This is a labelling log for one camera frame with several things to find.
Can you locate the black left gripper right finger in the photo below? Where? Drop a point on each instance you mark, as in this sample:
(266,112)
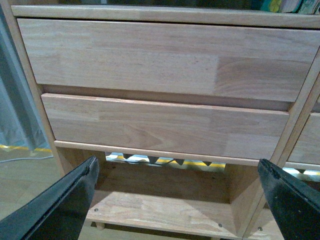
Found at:
(294,204)

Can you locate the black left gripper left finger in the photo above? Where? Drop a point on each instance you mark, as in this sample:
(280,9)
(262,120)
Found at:
(59,212)

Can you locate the right wooden shelf cabinet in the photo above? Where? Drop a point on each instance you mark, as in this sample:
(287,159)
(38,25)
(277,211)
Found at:
(308,102)

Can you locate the wooden shelf cabinet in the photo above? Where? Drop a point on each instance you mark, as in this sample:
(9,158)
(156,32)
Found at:
(213,196)
(308,102)

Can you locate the left wooden shelf cabinet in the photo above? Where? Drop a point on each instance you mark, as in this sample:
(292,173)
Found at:
(213,196)

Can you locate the right lower wooden drawer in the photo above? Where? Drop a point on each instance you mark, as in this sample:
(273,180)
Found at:
(307,147)

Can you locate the wooden drawer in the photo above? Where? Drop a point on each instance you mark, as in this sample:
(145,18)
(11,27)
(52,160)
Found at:
(208,60)
(307,147)
(167,127)

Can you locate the grey curtain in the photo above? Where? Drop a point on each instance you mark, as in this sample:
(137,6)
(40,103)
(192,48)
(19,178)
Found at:
(20,122)

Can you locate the left lower wooden drawer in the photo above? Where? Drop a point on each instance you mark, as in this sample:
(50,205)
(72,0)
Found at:
(167,127)

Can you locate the left upper wooden drawer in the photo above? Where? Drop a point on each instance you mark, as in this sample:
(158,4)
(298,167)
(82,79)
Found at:
(208,60)

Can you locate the colourful thin book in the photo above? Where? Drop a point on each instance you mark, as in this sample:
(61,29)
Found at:
(304,7)

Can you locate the teal cover book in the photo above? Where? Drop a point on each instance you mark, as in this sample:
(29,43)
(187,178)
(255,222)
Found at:
(273,6)

